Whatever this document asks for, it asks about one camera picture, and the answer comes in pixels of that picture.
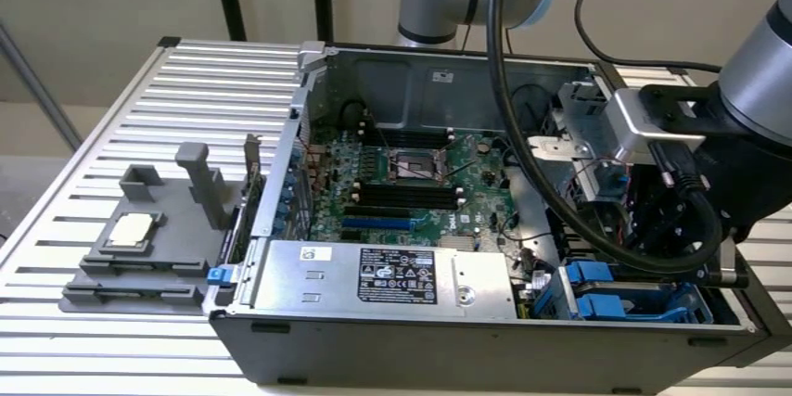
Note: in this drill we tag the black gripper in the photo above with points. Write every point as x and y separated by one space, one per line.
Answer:
755 182

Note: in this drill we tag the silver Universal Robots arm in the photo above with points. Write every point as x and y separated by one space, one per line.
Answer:
433 6

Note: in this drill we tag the blue disk bay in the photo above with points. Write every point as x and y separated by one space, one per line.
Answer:
593 308

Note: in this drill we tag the black RAM slot bank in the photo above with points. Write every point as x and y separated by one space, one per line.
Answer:
408 136
408 195

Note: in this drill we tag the blue expansion slot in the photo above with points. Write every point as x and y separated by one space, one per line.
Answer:
377 224

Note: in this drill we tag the silver metal drive cage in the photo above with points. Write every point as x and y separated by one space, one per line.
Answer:
569 145

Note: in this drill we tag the CPU socket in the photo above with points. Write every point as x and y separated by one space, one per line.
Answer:
416 165

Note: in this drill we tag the green motherboard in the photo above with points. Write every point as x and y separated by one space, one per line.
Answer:
371 229

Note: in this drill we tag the black open PC case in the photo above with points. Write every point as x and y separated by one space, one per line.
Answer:
433 349

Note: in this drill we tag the silver power supply unit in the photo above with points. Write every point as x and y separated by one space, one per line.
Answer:
347 284

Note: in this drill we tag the graphics card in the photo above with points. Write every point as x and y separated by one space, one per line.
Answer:
251 192

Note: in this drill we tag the blue case latch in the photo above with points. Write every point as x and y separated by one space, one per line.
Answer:
220 275

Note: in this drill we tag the grey parts rack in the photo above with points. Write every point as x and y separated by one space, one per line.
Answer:
179 238

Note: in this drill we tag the silver CPU chip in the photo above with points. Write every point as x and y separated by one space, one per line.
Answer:
135 229

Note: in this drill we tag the RAM stick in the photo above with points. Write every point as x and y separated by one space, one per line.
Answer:
127 295

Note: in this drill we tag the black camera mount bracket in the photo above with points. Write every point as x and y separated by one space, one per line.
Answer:
680 104

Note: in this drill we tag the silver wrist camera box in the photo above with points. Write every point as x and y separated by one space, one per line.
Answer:
631 131

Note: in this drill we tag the grey metal frame bar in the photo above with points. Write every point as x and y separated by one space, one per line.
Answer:
37 85

